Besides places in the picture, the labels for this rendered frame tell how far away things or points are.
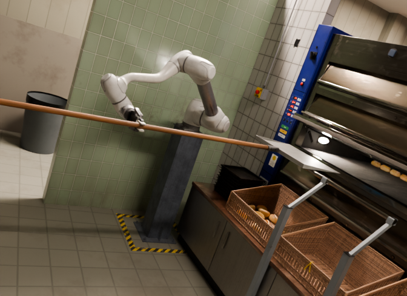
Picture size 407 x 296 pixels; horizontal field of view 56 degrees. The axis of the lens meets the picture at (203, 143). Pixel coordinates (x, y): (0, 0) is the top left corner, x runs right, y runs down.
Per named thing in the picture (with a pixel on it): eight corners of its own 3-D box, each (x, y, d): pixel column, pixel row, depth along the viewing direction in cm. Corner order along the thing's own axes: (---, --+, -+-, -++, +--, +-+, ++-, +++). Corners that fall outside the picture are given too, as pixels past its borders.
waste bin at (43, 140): (51, 141, 473) (63, 95, 460) (65, 157, 440) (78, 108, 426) (10, 137, 441) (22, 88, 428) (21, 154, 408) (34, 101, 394)
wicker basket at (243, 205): (269, 212, 322) (281, 182, 316) (315, 251, 275) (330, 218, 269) (223, 207, 297) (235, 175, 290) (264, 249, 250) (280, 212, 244)
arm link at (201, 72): (212, 115, 322) (234, 125, 312) (201, 130, 316) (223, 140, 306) (192, 48, 259) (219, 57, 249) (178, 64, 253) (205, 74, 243)
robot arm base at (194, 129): (171, 123, 322) (174, 117, 321) (194, 128, 333) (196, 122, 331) (179, 130, 306) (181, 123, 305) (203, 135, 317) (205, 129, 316)
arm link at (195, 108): (189, 120, 330) (197, 95, 325) (206, 128, 322) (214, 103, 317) (178, 120, 316) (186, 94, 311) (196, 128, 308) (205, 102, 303)
